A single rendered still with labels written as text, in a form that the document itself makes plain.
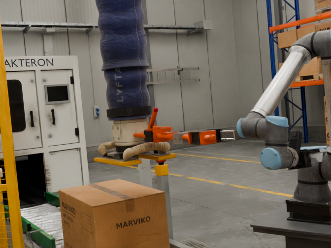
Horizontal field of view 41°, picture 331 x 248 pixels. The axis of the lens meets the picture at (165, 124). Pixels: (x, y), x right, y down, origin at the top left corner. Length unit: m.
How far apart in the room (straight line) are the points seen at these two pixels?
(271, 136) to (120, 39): 0.83
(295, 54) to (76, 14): 9.92
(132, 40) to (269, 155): 0.84
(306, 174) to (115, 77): 1.08
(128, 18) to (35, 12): 9.39
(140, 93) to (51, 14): 9.54
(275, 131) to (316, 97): 10.36
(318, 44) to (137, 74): 0.86
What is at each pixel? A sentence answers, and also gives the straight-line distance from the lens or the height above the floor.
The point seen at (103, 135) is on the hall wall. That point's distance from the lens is 11.72.
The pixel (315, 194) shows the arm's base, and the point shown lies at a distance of 2.35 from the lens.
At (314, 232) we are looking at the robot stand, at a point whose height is 0.75.
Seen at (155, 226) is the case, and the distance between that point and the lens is 2.32.
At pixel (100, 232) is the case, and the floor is 0.82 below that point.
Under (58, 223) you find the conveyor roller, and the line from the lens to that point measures 3.64.
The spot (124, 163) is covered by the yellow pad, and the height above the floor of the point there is 1.16.
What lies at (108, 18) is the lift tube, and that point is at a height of 1.83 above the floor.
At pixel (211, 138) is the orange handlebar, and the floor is 1.27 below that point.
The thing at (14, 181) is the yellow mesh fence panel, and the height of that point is 1.02.
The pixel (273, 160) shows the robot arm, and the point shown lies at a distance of 1.81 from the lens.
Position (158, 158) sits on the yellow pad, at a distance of 2.09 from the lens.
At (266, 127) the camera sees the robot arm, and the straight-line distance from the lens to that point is 1.83.
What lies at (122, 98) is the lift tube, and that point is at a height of 1.45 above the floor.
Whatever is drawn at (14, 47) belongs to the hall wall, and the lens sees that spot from 11.16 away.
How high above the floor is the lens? 1.42
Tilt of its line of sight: 3 degrees down
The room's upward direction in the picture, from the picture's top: 5 degrees counter-clockwise
